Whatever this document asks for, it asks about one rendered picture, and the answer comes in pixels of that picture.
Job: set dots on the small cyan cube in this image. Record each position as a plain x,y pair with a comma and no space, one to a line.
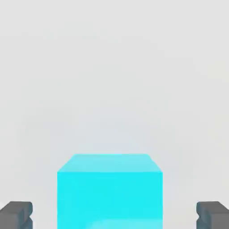
110,196

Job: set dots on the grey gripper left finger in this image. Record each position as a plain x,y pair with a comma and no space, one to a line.
15,215

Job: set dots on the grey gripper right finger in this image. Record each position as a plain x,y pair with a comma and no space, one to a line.
213,215

